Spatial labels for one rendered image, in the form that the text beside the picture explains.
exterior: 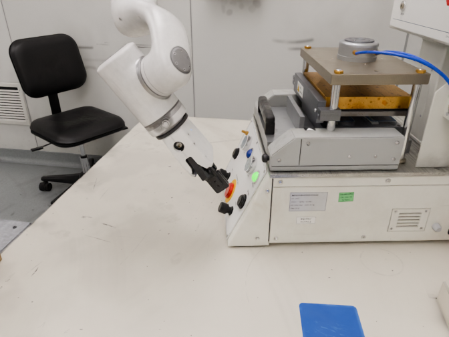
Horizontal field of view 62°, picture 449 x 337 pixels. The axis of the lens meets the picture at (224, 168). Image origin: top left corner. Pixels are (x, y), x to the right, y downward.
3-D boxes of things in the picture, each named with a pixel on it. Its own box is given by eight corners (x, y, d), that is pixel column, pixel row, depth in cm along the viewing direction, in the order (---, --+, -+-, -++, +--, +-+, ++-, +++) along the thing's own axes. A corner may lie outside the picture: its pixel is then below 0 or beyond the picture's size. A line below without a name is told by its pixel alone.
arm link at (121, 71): (188, 91, 71) (156, 108, 77) (141, 30, 66) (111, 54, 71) (168, 115, 65) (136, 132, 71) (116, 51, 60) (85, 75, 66)
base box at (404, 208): (404, 170, 112) (417, 115, 104) (485, 255, 78) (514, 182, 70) (224, 172, 110) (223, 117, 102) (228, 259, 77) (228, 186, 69)
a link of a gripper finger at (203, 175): (201, 176, 69) (212, 179, 74) (184, 141, 71) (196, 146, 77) (196, 179, 69) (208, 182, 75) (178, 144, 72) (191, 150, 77)
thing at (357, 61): (392, 83, 96) (403, 29, 90) (464, 129, 68) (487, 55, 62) (296, 84, 95) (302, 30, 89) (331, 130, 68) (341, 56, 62)
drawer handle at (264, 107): (265, 111, 92) (266, 95, 90) (274, 134, 79) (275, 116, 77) (257, 111, 92) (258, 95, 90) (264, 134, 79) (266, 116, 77)
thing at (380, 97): (370, 87, 93) (377, 47, 88) (412, 118, 73) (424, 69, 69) (301, 88, 92) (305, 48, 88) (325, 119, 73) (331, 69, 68)
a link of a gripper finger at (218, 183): (210, 168, 73) (230, 192, 76) (210, 161, 76) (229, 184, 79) (197, 177, 74) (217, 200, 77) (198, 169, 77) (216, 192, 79)
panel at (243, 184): (223, 174, 108) (253, 118, 101) (227, 241, 82) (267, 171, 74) (217, 172, 108) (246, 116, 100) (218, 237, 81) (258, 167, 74)
